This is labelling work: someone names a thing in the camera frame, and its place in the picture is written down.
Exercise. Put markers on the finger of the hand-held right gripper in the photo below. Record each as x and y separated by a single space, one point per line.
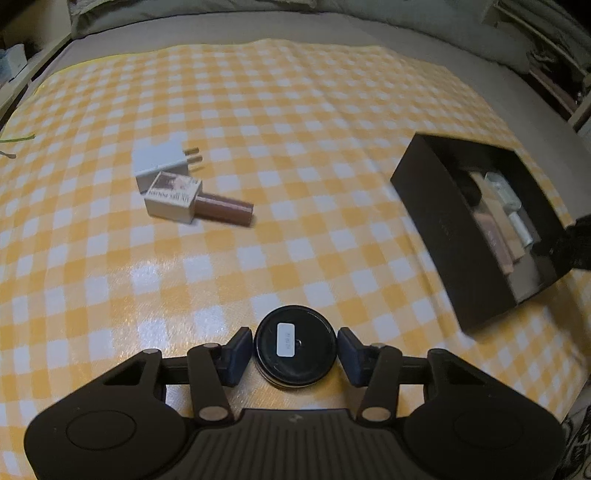
570 249

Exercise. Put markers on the brown bottle with printed cap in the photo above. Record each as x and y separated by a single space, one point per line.
173 203

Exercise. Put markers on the grey duvet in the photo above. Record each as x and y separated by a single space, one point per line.
415 23

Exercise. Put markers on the white storage box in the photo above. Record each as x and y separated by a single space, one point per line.
11 62

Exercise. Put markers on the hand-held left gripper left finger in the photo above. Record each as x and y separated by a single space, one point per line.
238 357

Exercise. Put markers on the patterned fabric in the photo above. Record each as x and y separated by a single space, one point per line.
579 443

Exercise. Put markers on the wooden bed frame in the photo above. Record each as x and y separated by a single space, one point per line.
32 78

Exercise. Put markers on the white plastic cylinder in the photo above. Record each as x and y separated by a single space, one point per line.
524 230

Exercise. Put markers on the yellow checkered cloth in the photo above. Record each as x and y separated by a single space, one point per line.
300 138

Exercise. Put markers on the white plastic housing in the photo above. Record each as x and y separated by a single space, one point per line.
503 189

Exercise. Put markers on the black round tin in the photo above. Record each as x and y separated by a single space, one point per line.
304 350

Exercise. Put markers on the wooden shelf rack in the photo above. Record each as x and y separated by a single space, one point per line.
554 50

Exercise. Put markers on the black storage box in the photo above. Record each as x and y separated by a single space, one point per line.
429 217

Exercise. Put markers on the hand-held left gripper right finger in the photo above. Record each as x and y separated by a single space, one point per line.
351 360

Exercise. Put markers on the white power adapter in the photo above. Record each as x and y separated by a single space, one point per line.
154 159

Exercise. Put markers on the cosmetic items inside box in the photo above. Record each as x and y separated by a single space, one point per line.
496 230

